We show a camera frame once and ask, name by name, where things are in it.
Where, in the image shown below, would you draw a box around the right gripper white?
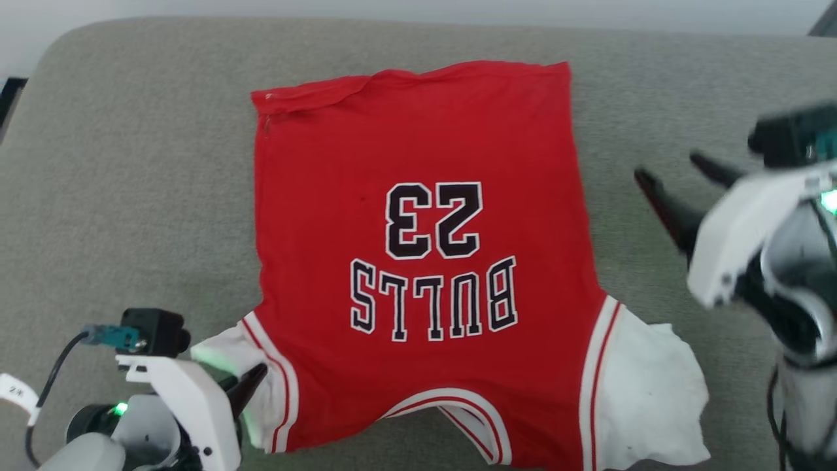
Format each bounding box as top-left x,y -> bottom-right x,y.
633,152 -> 837,308

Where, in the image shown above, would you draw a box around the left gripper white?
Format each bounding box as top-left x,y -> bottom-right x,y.
116,353 -> 269,471

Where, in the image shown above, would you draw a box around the red basketball jersey white sleeves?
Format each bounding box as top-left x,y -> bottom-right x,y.
191,60 -> 712,471

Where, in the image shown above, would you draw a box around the grey fabric sofa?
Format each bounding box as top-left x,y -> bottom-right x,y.
0,16 -> 837,471

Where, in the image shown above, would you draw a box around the left camera teal connector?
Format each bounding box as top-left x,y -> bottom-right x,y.
82,325 -> 142,350

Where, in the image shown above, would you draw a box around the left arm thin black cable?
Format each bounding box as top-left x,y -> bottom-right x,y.
25,330 -> 90,468

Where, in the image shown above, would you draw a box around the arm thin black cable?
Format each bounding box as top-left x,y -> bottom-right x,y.
25,330 -> 90,468
766,366 -> 797,471

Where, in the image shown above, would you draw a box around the white cable label tag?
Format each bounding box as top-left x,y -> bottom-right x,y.
0,373 -> 41,426

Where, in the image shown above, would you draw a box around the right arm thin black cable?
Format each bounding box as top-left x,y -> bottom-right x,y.
766,366 -> 797,471

